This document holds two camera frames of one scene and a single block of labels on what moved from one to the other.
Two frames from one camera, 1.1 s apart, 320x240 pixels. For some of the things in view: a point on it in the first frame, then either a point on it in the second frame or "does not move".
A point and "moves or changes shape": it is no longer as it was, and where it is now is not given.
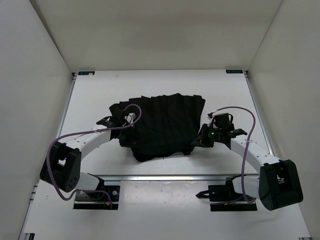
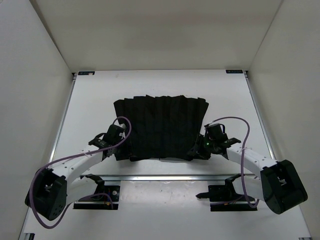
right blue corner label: [234, 71] does not move
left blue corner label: [86, 72] does not move
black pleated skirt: [154, 127] moves or changes shape
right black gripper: [199, 141] → [196, 151]
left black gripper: [130, 141] → [126, 153]
